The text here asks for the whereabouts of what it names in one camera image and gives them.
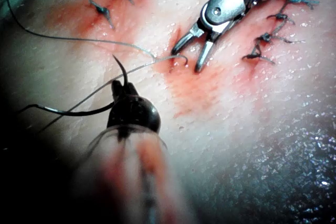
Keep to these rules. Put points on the left arm needle driver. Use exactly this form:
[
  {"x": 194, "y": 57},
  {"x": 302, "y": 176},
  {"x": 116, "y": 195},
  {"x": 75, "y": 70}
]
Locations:
[{"x": 136, "y": 113}]

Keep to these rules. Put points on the right arm needle driver jaw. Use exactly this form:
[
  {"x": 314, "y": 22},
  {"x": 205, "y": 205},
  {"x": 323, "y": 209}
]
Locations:
[
  {"x": 204, "y": 56},
  {"x": 185, "y": 41}
]

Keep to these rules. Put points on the right arm needle driver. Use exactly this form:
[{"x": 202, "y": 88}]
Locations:
[{"x": 225, "y": 3}]

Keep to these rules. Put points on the left arm needle driver jaw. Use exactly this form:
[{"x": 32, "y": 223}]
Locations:
[
  {"x": 131, "y": 90},
  {"x": 117, "y": 90}
]

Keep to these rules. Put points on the curved needle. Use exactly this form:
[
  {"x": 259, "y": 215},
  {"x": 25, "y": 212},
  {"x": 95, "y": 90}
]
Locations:
[{"x": 78, "y": 114}]

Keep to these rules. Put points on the dark left arm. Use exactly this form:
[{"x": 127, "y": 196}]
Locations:
[{"x": 126, "y": 171}]

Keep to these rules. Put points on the blue thread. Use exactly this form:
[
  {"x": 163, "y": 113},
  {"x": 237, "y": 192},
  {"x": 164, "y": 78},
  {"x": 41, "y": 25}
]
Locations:
[{"x": 170, "y": 56}]

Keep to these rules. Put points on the blue stitching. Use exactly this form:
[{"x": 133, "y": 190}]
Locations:
[
  {"x": 103, "y": 11},
  {"x": 265, "y": 37}
]

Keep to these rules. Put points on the tissue pad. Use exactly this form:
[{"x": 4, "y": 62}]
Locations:
[{"x": 225, "y": 119}]

